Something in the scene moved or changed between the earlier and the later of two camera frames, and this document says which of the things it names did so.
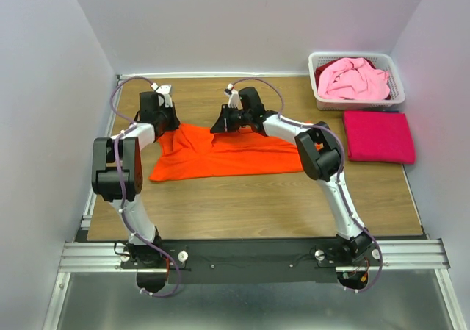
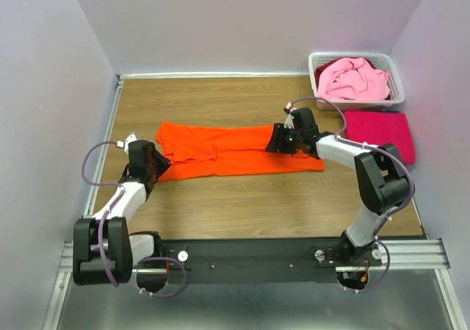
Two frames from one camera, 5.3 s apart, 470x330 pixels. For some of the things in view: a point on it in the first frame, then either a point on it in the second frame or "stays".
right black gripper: (222, 124) → (278, 132)
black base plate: (241, 261) stays
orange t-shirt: (189, 151) stays
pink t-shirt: (352, 79) stays
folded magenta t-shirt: (379, 136) stays
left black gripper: (175, 122) → (164, 162)
